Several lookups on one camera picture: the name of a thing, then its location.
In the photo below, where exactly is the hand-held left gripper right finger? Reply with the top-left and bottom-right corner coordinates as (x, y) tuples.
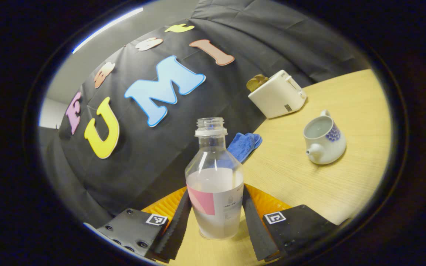
(243, 184), (337, 263)

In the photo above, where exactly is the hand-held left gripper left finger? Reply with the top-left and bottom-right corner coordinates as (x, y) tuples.
(97, 187), (192, 263)

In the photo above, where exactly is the clear plastic water bottle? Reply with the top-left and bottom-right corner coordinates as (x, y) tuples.
(185, 117), (244, 240)

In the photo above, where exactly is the cream white toaster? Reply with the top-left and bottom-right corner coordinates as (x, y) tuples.
(248, 70), (307, 119)

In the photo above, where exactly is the blue folded towel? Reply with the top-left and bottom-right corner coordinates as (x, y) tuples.
(227, 133), (262, 163)

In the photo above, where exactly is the black backdrop cloth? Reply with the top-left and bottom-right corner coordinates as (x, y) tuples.
(37, 0), (371, 228)

